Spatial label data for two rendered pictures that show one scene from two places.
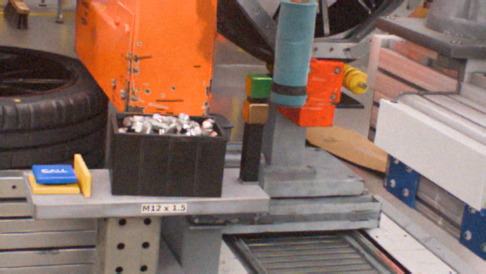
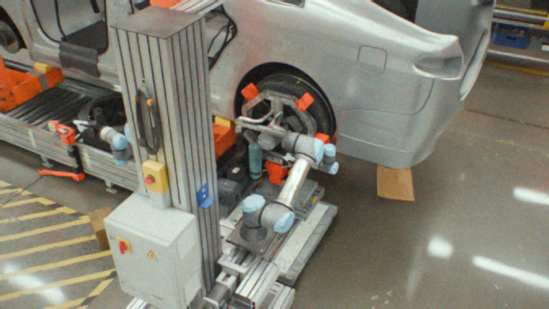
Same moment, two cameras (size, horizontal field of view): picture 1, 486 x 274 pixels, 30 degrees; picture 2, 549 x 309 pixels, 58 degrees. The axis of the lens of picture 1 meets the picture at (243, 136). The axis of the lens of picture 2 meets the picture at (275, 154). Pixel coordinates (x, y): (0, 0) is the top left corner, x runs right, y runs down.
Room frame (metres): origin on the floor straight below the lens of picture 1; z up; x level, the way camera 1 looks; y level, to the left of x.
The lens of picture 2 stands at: (0.42, -2.25, 2.70)
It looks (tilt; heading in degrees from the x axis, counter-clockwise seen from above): 36 degrees down; 47
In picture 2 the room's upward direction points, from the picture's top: 1 degrees clockwise
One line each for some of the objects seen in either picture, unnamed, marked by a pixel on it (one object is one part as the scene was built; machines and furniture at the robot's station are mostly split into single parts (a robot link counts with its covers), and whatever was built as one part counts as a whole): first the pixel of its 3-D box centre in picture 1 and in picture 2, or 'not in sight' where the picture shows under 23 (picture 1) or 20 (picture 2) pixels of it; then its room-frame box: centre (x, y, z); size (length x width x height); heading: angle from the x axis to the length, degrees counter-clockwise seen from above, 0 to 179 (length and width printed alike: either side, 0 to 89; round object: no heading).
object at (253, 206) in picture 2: not in sight; (254, 209); (1.61, -0.80, 0.98); 0.13 x 0.12 x 0.14; 110
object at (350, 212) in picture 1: (275, 194); (286, 194); (2.51, -0.11, 0.13); 0.50 x 0.36 x 0.10; 111
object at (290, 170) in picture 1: (283, 131); (287, 175); (2.51, -0.11, 0.32); 0.40 x 0.30 x 0.28; 111
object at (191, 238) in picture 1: (202, 187); (235, 188); (2.16, 0.09, 0.26); 0.42 x 0.18 x 0.35; 21
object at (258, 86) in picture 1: (258, 86); not in sight; (1.67, -0.02, 0.64); 0.04 x 0.04 x 0.04; 21
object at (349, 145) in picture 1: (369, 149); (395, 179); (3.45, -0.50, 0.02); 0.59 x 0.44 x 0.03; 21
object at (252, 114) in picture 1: (255, 112); not in sight; (1.67, -0.02, 0.59); 0.04 x 0.04 x 0.04; 21
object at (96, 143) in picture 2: not in sight; (119, 122); (1.86, 1.33, 0.39); 0.66 x 0.66 x 0.24
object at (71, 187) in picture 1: (54, 183); not in sight; (1.54, 0.33, 0.46); 0.08 x 0.08 x 0.01; 21
